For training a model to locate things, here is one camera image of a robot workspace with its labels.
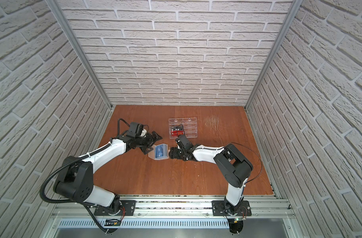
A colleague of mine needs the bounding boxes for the blue credit card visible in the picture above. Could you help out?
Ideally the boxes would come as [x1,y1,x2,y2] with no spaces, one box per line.
[155,144,169,160]

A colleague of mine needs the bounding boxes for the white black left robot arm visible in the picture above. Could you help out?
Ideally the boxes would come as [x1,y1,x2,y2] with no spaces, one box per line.
[53,131,163,213]

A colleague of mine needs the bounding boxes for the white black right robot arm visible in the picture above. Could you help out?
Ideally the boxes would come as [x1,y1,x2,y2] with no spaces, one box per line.
[169,142,253,207]

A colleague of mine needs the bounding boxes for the red VIP card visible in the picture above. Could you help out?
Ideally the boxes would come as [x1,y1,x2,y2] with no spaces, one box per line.
[171,130,184,138]

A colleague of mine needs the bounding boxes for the black VIP card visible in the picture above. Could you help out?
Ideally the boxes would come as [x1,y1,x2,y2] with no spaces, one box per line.
[171,125,183,131]

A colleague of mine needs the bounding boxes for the clear acrylic card organizer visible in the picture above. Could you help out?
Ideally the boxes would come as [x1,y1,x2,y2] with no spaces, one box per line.
[168,118,198,139]

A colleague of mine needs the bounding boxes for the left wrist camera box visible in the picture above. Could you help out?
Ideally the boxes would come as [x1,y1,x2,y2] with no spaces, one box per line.
[126,122,147,138]

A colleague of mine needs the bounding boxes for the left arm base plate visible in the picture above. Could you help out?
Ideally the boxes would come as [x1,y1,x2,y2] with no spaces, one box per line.
[94,199,136,216]

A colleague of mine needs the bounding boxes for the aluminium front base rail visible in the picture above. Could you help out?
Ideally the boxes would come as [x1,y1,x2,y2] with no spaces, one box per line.
[52,195,295,229]

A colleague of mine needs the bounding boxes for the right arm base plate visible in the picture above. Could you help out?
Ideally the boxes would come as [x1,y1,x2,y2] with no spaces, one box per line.
[212,200,252,217]

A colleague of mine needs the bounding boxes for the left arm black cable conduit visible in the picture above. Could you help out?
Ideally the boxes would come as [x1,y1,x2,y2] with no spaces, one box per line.
[39,118,131,234]

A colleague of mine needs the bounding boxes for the aluminium left frame rail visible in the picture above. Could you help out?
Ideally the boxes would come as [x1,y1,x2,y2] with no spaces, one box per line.
[46,0,113,110]

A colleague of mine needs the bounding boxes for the aluminium frame rail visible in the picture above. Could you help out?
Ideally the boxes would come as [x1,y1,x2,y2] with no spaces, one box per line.
[244,0,303,111]
[46,0,113,110]

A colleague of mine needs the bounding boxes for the aluminium right frame rail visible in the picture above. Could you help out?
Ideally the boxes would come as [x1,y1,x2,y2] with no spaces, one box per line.
[244,0,303,111]

